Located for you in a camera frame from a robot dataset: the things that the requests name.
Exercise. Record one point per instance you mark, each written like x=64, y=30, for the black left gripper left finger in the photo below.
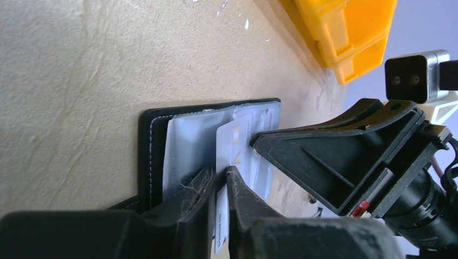
x=180, y=227

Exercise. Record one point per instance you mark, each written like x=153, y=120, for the yellow three-compartment tray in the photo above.
x=351, y=36

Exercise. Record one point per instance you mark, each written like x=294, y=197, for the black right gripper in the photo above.
x=373, y=158

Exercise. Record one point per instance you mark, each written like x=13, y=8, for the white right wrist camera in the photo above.
x=428, y=79

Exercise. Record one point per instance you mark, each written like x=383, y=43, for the black leather card holder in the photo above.
x=175, y=142

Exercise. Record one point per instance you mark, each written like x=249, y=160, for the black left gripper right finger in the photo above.
x=259, y=231

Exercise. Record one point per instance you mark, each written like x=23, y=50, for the white credit card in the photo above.
x=232, y=158

